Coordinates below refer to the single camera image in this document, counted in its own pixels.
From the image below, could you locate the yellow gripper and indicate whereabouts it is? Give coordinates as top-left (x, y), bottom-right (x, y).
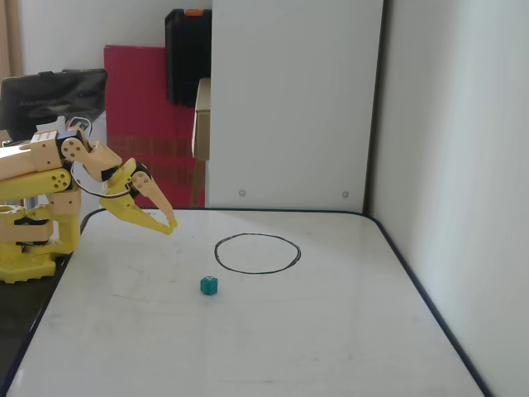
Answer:
top-left (99, 158), bottom-right (179, 237)

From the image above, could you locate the green cube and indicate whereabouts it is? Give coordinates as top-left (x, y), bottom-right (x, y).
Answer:
top-left (199, 275), bottom-right (219, 297)

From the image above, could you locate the black drawn circle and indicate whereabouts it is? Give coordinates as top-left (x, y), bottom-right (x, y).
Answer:
top-left (213, 232), bottom-right (303, 275)

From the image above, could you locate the cardboard box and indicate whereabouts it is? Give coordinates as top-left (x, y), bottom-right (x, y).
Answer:
top-left (191, 77), bottom-right (212, 160)

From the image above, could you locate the red flat board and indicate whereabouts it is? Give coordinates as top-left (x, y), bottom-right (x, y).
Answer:
top-left (102, 44), bottom-right (207, 209)

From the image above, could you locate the black soft bag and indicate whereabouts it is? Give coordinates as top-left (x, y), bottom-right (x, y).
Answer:
top-left (0, 68), bottom-right (109, 142)

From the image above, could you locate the black hard case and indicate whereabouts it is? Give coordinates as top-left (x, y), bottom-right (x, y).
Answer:
top-left (164, 8), bottom-right (213, 109)

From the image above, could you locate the white dry-erase board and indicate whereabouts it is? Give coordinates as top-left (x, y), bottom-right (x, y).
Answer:
top-left (0, 207), bottom-right (493, 397)

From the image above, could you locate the white upright panel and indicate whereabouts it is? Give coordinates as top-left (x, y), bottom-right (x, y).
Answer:
top-left (204, 0), bottom-right (386, 213)

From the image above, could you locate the beige curtain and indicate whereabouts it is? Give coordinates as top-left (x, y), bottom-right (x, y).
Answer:
top-left (0, 0), bottom-right (24, 80)

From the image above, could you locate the gripper servo cable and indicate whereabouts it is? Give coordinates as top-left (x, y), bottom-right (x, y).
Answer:
top-left (69, 161), bottom-right (136, 199)

